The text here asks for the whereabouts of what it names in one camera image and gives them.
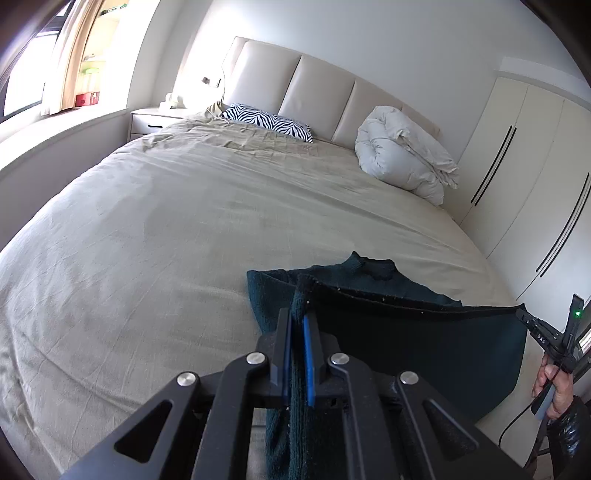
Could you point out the black framed window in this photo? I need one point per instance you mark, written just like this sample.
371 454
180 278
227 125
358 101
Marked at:
27 69

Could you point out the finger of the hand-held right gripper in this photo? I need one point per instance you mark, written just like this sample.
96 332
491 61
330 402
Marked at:
538 330

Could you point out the white nightstand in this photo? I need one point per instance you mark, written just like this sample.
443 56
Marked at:
147 122

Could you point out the zebra print pillow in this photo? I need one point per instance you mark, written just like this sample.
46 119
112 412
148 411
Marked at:
268 122

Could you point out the person's right hand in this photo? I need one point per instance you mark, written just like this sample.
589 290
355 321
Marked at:
561 392

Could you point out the bed with beige sheet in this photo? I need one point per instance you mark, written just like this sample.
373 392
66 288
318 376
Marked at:
184 230

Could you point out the tissue box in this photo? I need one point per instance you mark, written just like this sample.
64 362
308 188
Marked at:
172 100

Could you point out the person's right forearm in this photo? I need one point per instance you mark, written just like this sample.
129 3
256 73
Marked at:
572 443

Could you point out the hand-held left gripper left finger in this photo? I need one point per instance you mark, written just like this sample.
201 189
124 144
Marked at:
286 360

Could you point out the cream padded headboard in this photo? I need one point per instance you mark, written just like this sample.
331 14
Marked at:
314 87

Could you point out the beige curtain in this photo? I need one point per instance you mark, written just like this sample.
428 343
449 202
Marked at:
69 60

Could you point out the white wall shelf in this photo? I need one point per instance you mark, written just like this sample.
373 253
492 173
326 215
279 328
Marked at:
99 55

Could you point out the dark green knit sweater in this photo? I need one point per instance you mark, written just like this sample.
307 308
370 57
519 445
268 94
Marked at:
415 332

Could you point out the red box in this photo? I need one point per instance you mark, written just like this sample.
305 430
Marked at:
87 99

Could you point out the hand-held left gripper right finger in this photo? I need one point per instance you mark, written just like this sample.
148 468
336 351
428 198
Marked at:
309 360

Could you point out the white wardrobe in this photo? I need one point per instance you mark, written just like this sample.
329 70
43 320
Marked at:
521 161

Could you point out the folded white duvet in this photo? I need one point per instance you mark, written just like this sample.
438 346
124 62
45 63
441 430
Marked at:
397 157

